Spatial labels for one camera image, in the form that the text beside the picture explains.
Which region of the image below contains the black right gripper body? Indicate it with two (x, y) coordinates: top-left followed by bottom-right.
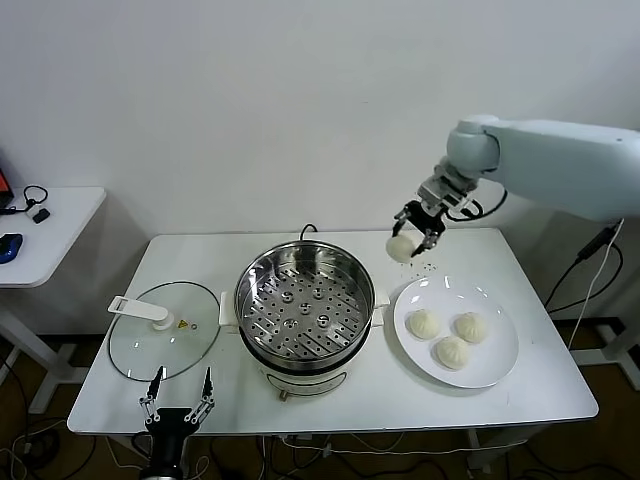
(405, 198), (446, 236)

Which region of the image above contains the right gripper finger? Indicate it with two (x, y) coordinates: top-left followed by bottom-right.
(392, 204), (414, 237)
(411, 230), (444, 259)

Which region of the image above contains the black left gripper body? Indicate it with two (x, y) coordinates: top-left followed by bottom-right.
(145, 407), (195, 441)

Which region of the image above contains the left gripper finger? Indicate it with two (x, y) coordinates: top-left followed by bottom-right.
(184, 367), (217, 425)
(139, 366), (166, 426)

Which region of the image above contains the white steamed baozi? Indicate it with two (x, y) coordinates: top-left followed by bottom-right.
(453, 312), (488, 345)
(405, 308), (442, 341)
(386, 230), (424, 265)
(431, 335), (471, 372)

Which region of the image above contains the steel steamer pot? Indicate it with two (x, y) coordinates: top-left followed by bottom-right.
(219, 273), (391, 402)

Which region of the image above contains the stainless steel steamer basket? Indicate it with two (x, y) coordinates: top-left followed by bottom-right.
(234, 240), (375, 362)

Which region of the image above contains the glass pot lid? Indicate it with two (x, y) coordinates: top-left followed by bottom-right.
(107, 280), (222, 383)

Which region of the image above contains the white round plate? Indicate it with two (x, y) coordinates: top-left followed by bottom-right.
(393, 275), (520, 390)

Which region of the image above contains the white side table rounded top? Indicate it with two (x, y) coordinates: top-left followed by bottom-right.
(0, 187), (108, 416)

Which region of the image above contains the blue computer mouse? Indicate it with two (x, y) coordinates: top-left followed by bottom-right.
(0, 233), (25, 265)

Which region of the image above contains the laptop with red screen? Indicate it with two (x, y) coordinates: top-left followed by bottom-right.
(0, 147), (14, 211)

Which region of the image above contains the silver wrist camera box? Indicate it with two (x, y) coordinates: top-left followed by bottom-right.
(418, 172), (474, 210)

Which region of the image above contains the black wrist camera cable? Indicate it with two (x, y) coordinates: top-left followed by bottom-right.
(446, 187), (509, 221)

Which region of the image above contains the black floor cable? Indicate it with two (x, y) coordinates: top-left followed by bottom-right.
(0, 359), (31, 416)

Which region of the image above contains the black cable with adapter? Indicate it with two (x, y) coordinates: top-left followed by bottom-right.
(543, 224), (626, 314)

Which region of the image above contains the white floor cable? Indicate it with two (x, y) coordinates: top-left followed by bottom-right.
(279, 432), (531, 459)

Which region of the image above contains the white hanging cable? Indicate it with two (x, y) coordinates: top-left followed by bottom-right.
(568, 218), (626, 356)

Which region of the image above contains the black earphone cable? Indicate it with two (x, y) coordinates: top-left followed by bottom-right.
(0, 184), (50, 216)

